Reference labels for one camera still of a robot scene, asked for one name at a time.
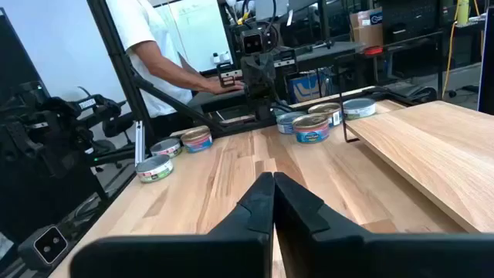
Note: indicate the black display panel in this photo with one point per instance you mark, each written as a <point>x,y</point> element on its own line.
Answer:
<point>15,58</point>

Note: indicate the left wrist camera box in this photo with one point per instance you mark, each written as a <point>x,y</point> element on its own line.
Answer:
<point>252,42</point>

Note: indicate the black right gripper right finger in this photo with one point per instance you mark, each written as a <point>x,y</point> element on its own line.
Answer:
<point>386,258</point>

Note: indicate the small white bottle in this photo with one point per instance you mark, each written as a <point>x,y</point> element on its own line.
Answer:
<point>226,57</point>
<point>216,58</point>

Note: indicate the yellow-green bottle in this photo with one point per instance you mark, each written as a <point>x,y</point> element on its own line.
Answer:
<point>463,11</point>

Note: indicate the black office chair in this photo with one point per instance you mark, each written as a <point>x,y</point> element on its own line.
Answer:
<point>116,125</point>

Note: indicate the person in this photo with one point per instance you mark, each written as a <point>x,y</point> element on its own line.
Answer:
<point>135,23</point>

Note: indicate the brown cardboard box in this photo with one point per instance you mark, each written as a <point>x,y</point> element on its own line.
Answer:
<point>366,32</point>

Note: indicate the blue cardboard box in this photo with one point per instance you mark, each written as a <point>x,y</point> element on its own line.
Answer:
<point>305,89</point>

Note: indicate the yellow tag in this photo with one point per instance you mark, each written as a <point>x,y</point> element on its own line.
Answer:
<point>244,17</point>

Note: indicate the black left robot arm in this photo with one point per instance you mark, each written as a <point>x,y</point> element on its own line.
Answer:
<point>262,110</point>

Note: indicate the silver-lid can pink label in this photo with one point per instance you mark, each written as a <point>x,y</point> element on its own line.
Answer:
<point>166,148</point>

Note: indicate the silver aluminium bracket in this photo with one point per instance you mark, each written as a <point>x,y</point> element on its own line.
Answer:
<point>139,146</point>

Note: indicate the gold-lid tuna can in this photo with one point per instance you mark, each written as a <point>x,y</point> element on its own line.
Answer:
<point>311,133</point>
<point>197,143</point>
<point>326,108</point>

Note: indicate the silver-lid can green label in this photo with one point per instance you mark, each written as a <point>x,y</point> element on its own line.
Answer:
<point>359,110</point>
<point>154,171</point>

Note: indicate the white board panel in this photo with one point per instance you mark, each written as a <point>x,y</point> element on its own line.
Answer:
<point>200,34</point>

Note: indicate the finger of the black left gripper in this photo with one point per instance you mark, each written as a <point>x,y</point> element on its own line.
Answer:
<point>251,83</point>
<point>268,81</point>

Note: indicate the black work table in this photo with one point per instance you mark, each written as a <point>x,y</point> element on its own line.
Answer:
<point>328,52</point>

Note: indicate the black storage rack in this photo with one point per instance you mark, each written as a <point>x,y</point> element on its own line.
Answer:
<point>417,23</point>

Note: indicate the black aluminium table frame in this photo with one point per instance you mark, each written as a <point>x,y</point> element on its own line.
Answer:
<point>120,58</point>

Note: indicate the small red object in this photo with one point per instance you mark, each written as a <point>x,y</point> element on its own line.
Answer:
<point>373,50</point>

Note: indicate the silver-lid can blue label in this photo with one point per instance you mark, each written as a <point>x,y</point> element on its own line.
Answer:
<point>285,124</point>

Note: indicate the table-level camera box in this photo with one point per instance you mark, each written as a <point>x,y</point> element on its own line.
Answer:
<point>48,245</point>

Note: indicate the dark upright panel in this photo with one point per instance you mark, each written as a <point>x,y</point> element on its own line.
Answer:
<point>487,62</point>

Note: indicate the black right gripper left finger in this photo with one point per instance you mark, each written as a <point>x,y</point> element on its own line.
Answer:
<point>173,258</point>

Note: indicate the dark grey desk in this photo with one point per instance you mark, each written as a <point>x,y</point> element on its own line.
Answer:
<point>210,101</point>

